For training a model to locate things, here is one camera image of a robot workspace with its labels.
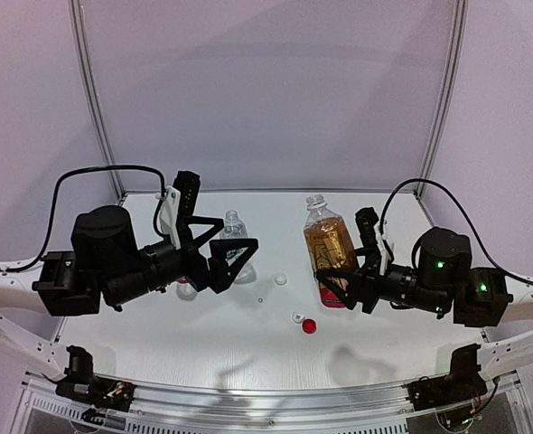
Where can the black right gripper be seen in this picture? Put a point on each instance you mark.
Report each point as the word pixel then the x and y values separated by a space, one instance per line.
pixel 369 280

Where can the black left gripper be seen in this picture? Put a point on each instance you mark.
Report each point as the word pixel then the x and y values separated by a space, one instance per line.
pixel 194 261

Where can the amber tea bottle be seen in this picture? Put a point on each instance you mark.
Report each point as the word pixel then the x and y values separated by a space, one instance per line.
pixel 327 238

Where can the clear bottle red label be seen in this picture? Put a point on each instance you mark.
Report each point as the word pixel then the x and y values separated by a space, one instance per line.
pixel 185 291

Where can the blue white bottle cap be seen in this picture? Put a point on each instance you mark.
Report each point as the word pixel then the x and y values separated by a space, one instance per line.
pixel 280 279

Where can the red bottle cap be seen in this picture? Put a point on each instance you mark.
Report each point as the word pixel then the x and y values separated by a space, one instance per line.
pixel 309 326

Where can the white tea bottle cap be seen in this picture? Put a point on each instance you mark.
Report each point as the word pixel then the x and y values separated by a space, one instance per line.
pixel 298 317

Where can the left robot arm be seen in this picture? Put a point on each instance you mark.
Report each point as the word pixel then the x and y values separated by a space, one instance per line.
pixel 105 267

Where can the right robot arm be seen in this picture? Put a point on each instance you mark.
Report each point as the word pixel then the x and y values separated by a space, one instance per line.
pixel 442 282

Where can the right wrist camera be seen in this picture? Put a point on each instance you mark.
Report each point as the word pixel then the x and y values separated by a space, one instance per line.
pixel 379 250

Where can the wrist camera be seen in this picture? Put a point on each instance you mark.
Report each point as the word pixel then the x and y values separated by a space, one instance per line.
pixel 175 209
pixel 379 250

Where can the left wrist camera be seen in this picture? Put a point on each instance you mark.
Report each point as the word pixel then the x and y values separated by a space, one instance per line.
pixel 175 209

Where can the right aluminium frame post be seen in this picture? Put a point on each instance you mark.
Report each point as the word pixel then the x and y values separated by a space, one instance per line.
pixel 444 99

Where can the aluminium frame post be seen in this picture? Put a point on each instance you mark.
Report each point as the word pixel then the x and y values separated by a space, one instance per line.
pixel 444 99
pixel 81 42

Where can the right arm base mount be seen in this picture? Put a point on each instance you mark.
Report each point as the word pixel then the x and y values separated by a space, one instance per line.
pixel 462 383

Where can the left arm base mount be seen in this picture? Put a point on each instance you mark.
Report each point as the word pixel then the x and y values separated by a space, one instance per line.
pixel 98 393

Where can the left aluminium frame post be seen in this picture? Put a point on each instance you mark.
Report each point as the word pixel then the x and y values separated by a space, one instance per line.
pixel 81 42

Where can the aluminium front rail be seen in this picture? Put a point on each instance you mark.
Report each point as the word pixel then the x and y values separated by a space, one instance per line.
pixel 157 408

